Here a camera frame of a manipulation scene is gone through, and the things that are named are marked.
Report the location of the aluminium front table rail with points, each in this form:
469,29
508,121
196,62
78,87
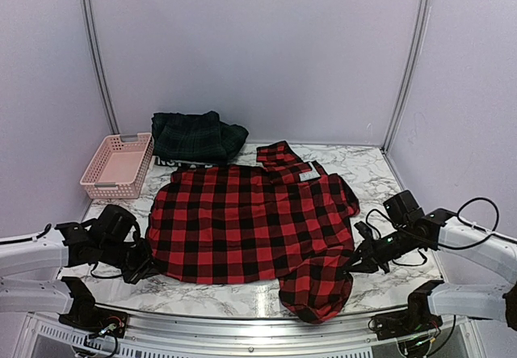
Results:
166,335

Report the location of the red black plaid shirt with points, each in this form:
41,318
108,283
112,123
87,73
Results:
283,219

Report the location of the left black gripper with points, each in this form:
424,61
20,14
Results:
147,267

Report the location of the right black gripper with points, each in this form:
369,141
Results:
371,260

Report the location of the aluminium frame post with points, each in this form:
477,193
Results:
418,37
97,62

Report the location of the left aluminium frame post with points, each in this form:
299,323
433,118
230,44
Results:
97,62

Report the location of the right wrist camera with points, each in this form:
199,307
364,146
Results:
365,231

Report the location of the pink plastic basket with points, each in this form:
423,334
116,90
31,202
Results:
119,167

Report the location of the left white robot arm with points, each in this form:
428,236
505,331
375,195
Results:
113,238

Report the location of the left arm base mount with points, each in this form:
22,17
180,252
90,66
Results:
96,319

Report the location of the green plaid skirt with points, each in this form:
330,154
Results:
196,138

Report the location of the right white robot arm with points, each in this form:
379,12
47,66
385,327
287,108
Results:
442,231

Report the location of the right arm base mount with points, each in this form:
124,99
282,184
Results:
402,323

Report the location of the right aluminium frame post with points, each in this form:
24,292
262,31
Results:
418,37

